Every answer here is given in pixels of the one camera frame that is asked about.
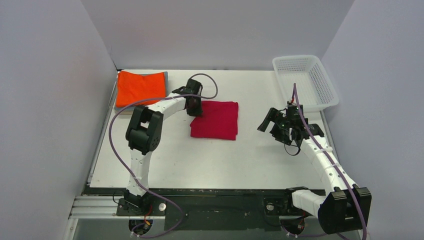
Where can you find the white plastic basket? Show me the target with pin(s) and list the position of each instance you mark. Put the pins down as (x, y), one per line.
(314, 87)

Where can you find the grey blue folded t shirt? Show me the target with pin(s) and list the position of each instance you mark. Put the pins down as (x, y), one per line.
(166, 86)

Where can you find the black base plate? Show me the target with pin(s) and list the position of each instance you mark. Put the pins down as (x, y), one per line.
(268, 219)

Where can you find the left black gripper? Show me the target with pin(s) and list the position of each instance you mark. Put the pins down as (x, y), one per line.
(193, 108)

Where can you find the orange folded t shirt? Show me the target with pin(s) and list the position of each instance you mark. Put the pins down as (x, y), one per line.
(140, 87)

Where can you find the aluminium rail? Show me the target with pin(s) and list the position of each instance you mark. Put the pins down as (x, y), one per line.
(90, 207)

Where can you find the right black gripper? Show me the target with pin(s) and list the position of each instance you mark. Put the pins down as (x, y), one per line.
(274, 122)

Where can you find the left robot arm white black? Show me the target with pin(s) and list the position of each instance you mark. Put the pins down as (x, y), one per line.
(144, 134)

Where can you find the red t shirt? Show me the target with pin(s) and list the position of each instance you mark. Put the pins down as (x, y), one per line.
(219, 120)

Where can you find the beige folded t shirt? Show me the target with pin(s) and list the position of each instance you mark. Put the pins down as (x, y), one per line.
(127, 111)

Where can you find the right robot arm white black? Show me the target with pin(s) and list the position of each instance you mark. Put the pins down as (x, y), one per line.
(345, 206)

